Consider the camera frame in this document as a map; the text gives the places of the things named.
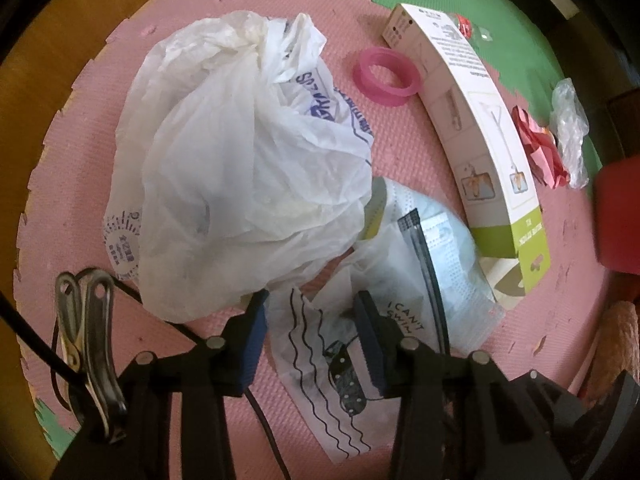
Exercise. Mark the red bin with green rim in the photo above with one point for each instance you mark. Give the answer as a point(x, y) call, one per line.
point(620, 220)

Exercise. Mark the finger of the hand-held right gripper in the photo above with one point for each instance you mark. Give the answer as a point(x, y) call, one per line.
point(555, 395)

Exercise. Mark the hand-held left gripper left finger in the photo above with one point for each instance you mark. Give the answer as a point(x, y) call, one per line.
point(252, 340)

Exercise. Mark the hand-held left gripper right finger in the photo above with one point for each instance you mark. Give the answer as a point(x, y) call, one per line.
point(372, 345)

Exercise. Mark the pink foam mat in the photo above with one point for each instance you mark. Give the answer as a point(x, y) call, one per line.
point(90, 110)

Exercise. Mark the pink paper wrapper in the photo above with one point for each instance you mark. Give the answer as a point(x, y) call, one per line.
point(542, 155)

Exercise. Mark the green white cardboard box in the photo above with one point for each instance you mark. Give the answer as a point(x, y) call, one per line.
point(475, 110)

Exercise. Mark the light wooden wardrobe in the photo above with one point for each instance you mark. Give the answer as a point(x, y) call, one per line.
point(30, 160)

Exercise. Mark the white plastic bag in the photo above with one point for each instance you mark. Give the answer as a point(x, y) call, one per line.
point(225, 160)

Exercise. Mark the green foam mat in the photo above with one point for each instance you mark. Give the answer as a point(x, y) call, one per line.
point(520, 35)

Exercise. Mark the clear bottle with red label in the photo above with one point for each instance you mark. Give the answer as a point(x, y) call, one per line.
point(465, 26)

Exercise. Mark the clear printed zip bag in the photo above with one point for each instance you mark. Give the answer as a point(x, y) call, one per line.
point(310, 340)

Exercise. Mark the metal spring clip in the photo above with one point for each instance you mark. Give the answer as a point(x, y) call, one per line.
point(95, 360)

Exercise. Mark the blue face mask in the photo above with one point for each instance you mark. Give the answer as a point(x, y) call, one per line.
point(465, 265)

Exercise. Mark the person's pink fuzzy clothing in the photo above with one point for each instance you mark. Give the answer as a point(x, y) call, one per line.
point(617, 345)

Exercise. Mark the clear plastic bag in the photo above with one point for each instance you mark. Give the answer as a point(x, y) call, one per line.
point(570, 125)

